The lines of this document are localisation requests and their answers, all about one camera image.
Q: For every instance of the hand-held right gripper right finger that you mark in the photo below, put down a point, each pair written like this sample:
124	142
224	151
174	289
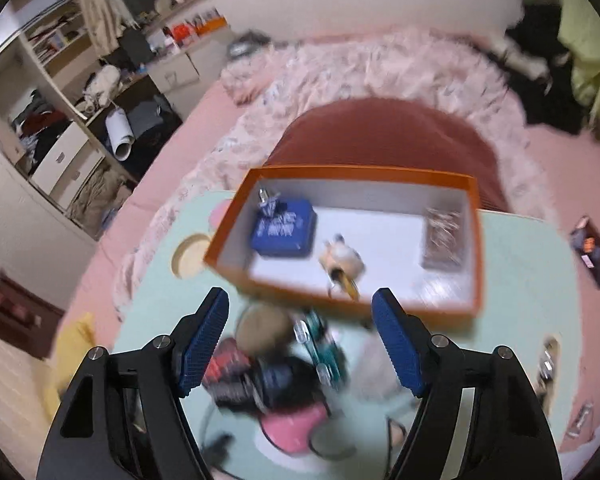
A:
400	345

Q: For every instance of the pink printed blanket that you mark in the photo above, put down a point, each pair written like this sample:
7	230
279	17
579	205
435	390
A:
355	70

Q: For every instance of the white paper roll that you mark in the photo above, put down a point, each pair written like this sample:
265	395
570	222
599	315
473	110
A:
117	132

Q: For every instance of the brown fur pompom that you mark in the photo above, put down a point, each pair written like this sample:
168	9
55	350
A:
262	327

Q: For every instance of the white drawer unit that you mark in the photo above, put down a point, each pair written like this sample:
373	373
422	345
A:
175	72

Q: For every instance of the white cloth bag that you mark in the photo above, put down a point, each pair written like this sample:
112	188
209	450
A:
102	82

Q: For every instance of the light green garment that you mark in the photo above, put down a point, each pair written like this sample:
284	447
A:
585	50

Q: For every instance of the grey bag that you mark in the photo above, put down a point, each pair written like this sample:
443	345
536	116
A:
245	47

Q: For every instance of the beige curtain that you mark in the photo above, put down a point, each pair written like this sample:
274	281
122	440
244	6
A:
97	10

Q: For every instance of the black clothes pile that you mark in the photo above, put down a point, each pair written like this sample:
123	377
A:
545	95

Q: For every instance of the red container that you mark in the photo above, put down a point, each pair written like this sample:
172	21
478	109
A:
182	33

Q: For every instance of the small dark metal trinket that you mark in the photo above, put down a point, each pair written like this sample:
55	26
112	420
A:
268	202

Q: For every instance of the black lace cloth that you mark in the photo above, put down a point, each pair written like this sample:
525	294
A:
280	377

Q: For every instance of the small white figurine toy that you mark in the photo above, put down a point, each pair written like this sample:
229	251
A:
342	260

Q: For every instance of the brown patterned packet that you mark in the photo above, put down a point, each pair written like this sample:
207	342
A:
442	240

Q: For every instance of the red patterned item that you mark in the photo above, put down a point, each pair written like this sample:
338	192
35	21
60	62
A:
230	362

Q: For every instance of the dark photo card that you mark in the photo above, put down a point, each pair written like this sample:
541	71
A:
592	255

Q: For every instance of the blue printed tin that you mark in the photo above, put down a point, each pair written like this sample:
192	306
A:
285	232

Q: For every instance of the small silver packet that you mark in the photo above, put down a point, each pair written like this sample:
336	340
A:
582	417

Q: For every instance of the black rectangular device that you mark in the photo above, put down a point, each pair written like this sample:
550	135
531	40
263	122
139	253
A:
134	46

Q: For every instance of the maroon pillow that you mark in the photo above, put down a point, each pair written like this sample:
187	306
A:
380	135

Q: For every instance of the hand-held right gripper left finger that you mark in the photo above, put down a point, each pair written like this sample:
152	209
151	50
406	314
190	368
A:
202	345

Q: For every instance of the small orange box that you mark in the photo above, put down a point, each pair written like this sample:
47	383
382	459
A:
212	25

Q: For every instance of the white shelving unit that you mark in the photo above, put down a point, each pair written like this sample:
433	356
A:
72	147

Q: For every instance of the dark brown wooden furniture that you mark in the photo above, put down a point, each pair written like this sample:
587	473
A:
15	310

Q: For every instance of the grey white garment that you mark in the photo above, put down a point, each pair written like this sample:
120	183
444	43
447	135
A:
522	60

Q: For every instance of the yellow cloth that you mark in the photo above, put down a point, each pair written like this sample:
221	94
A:
77	335

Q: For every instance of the beige cloth pile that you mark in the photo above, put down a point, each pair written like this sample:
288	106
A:
92	195

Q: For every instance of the orange cardboard box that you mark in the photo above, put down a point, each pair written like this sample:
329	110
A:
375	225

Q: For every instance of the silver metal clip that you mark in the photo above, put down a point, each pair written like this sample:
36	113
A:
548	360

